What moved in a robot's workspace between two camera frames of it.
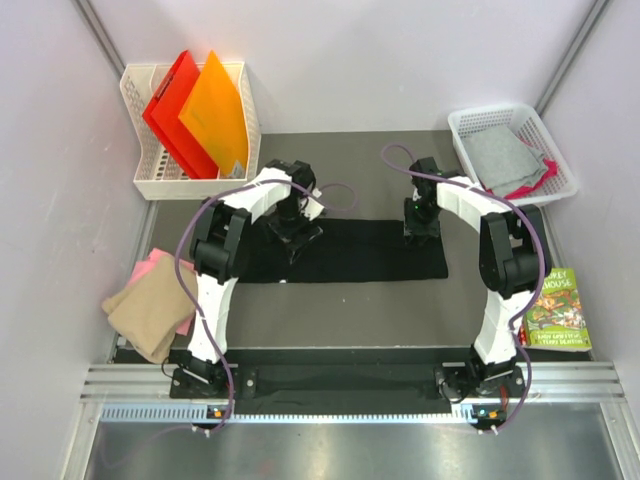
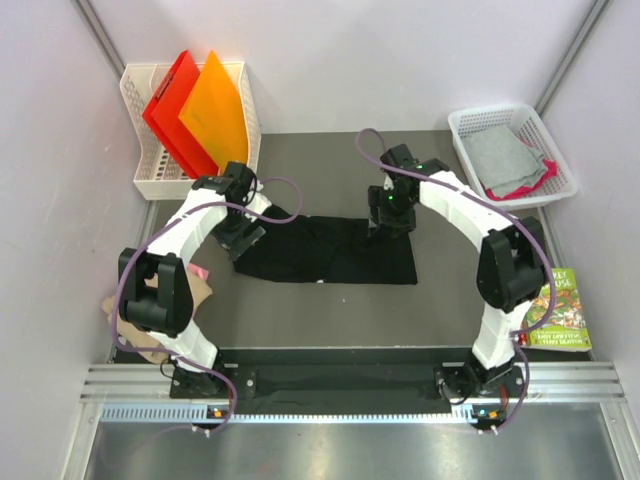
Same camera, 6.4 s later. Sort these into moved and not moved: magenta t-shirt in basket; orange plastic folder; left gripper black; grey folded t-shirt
Moved: left gripper black
Not moved: orange plastic folder; grey folded t-shirt; magenta t-shirt in basket
